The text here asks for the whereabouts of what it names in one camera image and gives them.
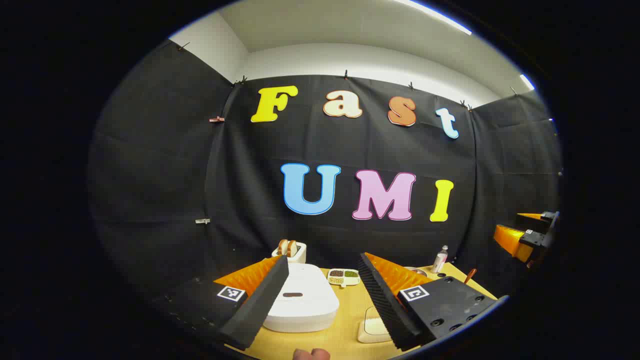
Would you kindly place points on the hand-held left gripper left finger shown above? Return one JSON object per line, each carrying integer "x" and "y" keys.
{"x": 260, "y": 305}

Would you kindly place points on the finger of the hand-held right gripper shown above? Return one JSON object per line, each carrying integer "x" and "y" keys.
{"x": 547, "y": 216}
{"x": 512, "y": 240}

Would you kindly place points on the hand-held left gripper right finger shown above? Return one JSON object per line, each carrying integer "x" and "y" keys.
{"x": 385, "y": 305}

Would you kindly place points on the clear container of rice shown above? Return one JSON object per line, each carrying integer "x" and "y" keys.
{"x": 372, "y": 322}

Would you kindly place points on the white rice cooker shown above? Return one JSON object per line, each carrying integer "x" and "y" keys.
{"x": 310, "y": 300}

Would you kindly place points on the wooden spoon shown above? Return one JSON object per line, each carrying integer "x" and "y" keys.
{"x": 470, "y": 276}

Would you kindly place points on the white round plate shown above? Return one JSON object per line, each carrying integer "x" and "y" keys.
{"x": 416, "y": 270}

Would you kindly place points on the white divided dish of grains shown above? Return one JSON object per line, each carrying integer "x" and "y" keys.
{"x": 344, "y": 277}

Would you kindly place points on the toast bread slice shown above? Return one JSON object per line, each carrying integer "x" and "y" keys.
{"x": 292, "y": 248}
{"x": 282, "y": 247}

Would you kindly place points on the white toaster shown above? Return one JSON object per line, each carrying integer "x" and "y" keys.
{"x": 299, "y": 256}

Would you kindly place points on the small clear bottle pink label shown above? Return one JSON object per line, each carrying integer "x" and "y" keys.
{"x": 440, "y": 260}

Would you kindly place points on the silver clip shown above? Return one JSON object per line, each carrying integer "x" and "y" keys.
{"x": 202, "y": 220}

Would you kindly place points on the short ceiling light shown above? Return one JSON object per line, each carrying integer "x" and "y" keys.
{"x": 527, "y": 82}

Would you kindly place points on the black backdrop cloth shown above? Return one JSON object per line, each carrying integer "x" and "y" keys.
{"x": 165, "y": 175}

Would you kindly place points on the pink clip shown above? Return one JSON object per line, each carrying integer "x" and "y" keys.
{"x": 216, "y": 119}

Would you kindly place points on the long ceiling light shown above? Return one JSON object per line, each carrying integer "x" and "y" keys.
{"x": 435, "y": 15}

